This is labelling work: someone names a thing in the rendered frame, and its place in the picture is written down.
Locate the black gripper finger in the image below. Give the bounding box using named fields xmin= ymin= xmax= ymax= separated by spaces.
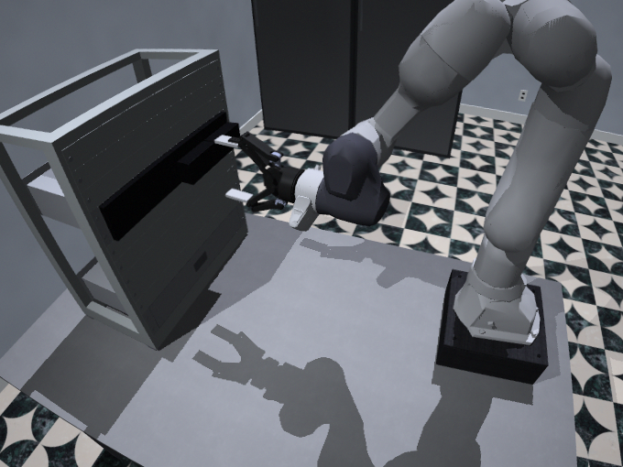
xmin=214 ymin=131 xmax=283 ymax=183
xmin=225 ymin=186 xmax=288 ymax=212

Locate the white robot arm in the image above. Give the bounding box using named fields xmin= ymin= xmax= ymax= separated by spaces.
xmin=289 ymin=0 xmax=612 ymax=345

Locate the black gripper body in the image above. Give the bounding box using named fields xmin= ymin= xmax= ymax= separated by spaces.
xmin=262 ymin=165 xmax=305 ymax=203

